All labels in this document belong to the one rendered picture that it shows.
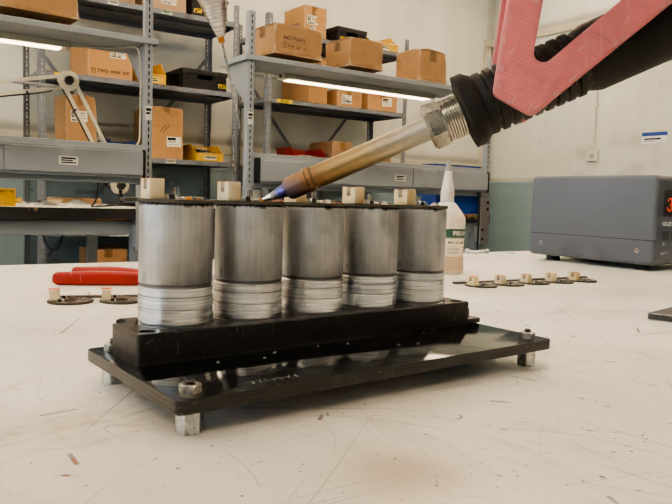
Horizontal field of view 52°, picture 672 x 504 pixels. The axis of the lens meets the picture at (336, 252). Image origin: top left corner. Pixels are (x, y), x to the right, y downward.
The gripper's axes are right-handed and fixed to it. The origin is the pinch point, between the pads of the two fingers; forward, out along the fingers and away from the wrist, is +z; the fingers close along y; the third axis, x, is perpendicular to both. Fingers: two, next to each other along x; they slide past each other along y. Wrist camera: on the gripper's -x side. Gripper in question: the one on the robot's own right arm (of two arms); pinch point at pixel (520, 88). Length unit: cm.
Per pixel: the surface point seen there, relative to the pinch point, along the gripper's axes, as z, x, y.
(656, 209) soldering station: -5, 19, -48
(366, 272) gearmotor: 8.2, -1.5, -3.4
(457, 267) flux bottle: 8.5, 4.4, -37.5
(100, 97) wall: 49, -214, -401
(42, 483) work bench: 14.1, -5.1, 9.7
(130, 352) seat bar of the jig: 13.2, -6.5, 3.3
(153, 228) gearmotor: 9.6, -7.9, 2.5
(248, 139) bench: 18, -74, -245
